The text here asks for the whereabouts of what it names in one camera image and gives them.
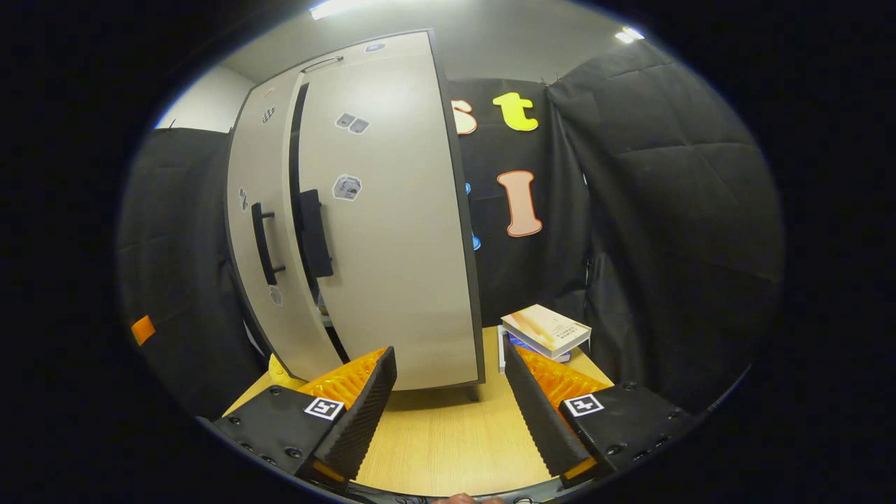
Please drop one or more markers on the black quilted backdrop panel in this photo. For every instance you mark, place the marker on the black quilted backdrop panel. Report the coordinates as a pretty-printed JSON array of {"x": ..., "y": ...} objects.
[
  {"x": 686, "y": 210},
  {"x": 175, "y": 231}
]

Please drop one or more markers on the yellow rounded object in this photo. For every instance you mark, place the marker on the yellow rounded object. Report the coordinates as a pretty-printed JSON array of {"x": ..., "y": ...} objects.
[{"x": 283, "y": 374}]

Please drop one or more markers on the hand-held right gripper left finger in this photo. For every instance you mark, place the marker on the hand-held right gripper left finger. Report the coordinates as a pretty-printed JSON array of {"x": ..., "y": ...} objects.
[{"x": 364, "y": 413}]

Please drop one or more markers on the blue cover book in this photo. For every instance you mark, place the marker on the blue cover book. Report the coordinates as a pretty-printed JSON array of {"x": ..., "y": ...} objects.
[{"x": 530, "y": 348}]

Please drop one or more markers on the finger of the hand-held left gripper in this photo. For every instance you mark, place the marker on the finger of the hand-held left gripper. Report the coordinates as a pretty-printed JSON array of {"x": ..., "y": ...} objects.
[{"x": 143, "y": 330}]

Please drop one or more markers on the cream cover book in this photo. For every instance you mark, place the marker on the cream cover book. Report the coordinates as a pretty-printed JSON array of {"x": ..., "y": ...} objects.
[{"x": 546, "y": 325}]

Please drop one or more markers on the white and grey shoe cabinet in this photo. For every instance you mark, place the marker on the white and grey shoe cabinet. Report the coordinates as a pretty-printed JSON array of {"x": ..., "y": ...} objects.
[{"x": 470, "y": 280}]

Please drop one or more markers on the black backdrop cloth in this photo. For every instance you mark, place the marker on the black backdrop cloth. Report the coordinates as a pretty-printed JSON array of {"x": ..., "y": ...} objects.
[{"x": 490, "y": 280}]

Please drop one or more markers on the white book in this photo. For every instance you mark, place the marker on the white book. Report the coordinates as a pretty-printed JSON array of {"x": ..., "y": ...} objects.
[{"x": 502, "y": 350}]

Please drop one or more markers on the white shoe cabinet door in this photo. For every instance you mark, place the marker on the white shoe cabinet door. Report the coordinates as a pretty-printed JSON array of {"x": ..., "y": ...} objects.
[
  {"x": 399, "y": 245},
  {"x": 262, "y": 161}
]

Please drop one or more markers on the white cabinet drawer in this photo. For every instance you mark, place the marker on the white cabinet drawer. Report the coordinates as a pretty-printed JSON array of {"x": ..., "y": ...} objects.
[{"x": 399, "y": 52}]

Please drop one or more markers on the ceiling light panel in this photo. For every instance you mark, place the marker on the ceiling light panel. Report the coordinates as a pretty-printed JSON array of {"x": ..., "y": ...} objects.
[
  {"x": 630, "y": 35},
  {"x": 329, "y": 8}
]

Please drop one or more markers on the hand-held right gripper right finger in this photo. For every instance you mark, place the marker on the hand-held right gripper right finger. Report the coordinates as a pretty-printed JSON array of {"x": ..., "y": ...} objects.
[{"x": 535, "y": 413}]

